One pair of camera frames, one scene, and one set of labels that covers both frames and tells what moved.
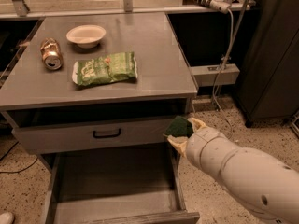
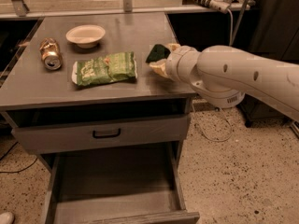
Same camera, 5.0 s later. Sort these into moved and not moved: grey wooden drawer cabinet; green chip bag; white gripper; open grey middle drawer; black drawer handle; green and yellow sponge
Moved: green and yellow sponge; white gripper
Not moved: green chip bag; open grey middle drawer; black drawer handle; grey wooden drawer cabinet
